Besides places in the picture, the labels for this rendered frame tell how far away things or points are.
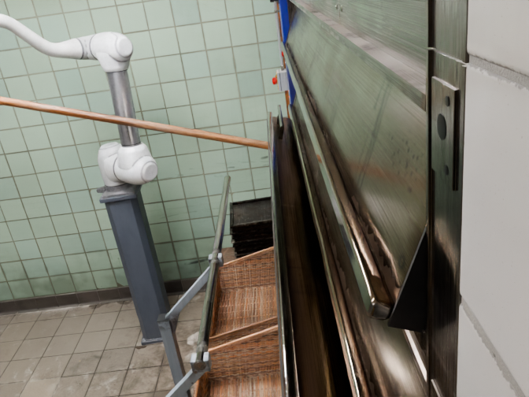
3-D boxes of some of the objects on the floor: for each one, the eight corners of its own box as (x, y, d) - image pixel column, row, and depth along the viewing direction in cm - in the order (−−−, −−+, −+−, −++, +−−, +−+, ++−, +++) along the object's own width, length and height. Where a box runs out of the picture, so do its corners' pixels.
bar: (265, 370, 279) (231, 174, 232) (271, 651, 163) (205, 375, 116) (209, 376, 281) (165, 183, 233) (175, 659, 165) (73, 390, 117)
